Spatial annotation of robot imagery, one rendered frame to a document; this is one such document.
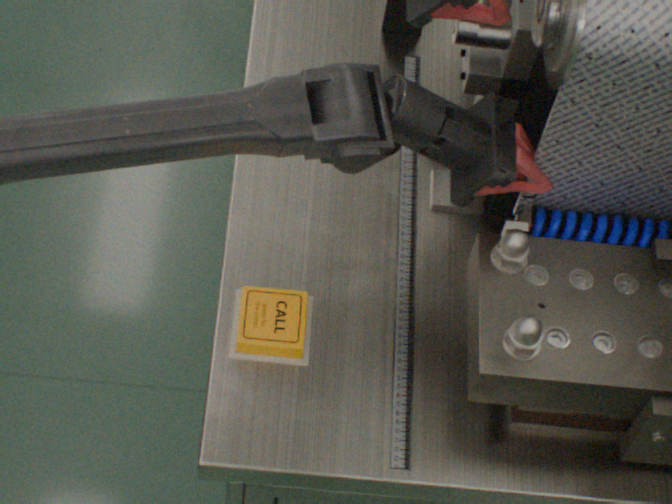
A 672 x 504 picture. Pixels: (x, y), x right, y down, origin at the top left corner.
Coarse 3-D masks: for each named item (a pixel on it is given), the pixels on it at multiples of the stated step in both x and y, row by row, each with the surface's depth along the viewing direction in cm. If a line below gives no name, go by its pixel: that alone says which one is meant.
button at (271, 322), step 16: (256, 288) 134; (272, 288) 134; (240, 304) 133; (256, 304) 133; (272, 304) 133; (288, 304) 133; (304, 304) 134; (240, 320) 132; (256, 320) 132; (272, 320) 132; (288, 320) 132; (304, 320) 133; (240, 336) 131; (256, 336) 131; (272, 336) 131; (288, 336) 131; (304, 336) 132; (240, 352) 132; (256, 352) 132; (272, 352) 132; (288, 352) 131
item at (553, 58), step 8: (568, 0) 111; (576, 0) 109; (568, 8) 110; (576, 8) 109; (568, 16) 110; (568, 24) 110; (568, 32) 110; (560, 40) 112; (568, 40) 111; (544, 48) 119; (560, 48) 112; (568, 48) 111; (544, 56) 119; (552, 56) 115; (560, 56) 112; (552, 64) 115; (560, 64) 113
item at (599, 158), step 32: (576, 128) 119; (608, 128) 119; (640, 128) 119; (544, 160) 124; (576, 160) 123; (608, 160) 123; (640, 160) 123; (576, 192) 128; (608, 192) 127; (640, 192) 127; (608, 224) 132; (640, 224) 132
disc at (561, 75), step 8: (584, 0) 108; (584, 8) 108; (576, 16) 109; (584, 16) 108; (576, 24) 109; (576, 32) 109; (576, 40) 109; (576, 48) 109; (568, 56) 111; (576, 56) 110; (544, 64) 121; (568, 64) 111; (552, 72) 117; (560, 72) 113; (568, 72) 111; (552, 80) 116; (560, 80) 113; (552, 88) 116
